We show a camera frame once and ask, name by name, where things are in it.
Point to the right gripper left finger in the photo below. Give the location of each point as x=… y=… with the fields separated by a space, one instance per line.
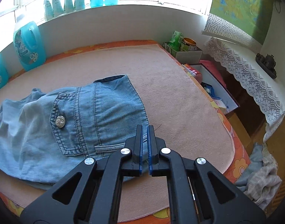
x=91 y=192

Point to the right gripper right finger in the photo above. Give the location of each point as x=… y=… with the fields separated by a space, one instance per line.
x=197 y=191

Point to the blue denim pants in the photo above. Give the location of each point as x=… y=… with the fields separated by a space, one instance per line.
x=45 y=135

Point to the pile of clothes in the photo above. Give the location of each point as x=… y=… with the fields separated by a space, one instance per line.
x=260 y=181

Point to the pink towel mat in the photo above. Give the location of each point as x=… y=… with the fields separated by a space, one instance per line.
x=175 y=97

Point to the open white storage box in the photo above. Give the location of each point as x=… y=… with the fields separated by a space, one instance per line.
x=215 y=89

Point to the white lace table cloth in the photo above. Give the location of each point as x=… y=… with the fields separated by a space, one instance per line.
x=268 y=93

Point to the small cardboard box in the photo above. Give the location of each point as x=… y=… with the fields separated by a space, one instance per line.
x=187 y=57

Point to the black teapot set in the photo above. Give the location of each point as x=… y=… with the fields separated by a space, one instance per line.
x=267 y=63

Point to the gold lidded tin can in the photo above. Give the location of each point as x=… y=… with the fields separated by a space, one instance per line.
x=188 y=44

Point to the green drink carton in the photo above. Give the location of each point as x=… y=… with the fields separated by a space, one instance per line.
x=176 y=40

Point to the right blue detergent bottle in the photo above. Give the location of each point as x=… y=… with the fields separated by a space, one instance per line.
x=29 y=46

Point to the green wall map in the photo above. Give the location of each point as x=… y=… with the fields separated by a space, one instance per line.
x=244 y=21

